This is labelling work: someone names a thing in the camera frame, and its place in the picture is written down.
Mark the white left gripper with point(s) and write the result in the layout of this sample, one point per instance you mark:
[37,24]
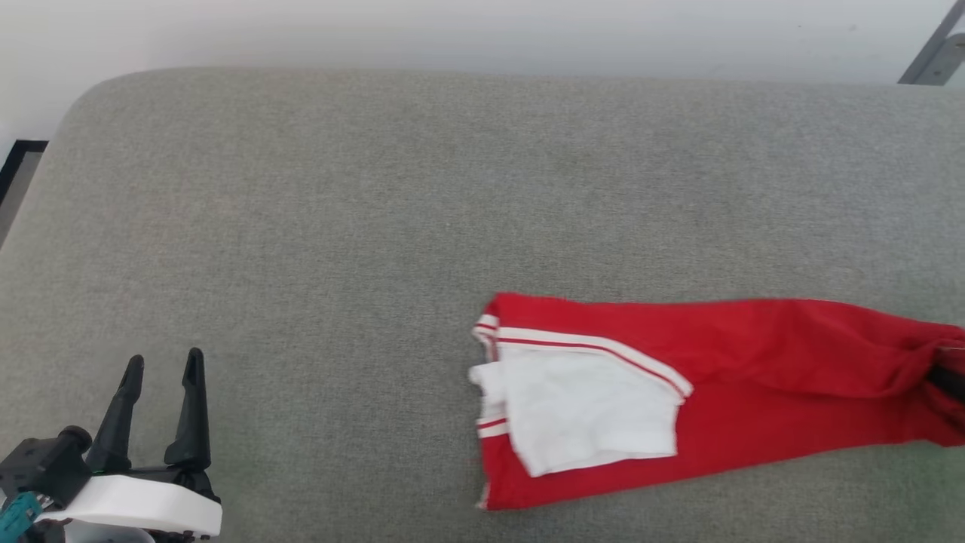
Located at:
[143,505]

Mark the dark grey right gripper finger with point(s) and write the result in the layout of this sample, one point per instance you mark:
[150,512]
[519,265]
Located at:
[948,381]

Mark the red and white Bulls jersey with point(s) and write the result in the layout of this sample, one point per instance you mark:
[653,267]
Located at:
[754,377]

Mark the black-edged floor panel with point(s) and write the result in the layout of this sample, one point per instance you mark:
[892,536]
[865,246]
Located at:
[19,170]

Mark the grey metal frame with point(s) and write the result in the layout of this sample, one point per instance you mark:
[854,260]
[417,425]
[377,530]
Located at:
[935,53]

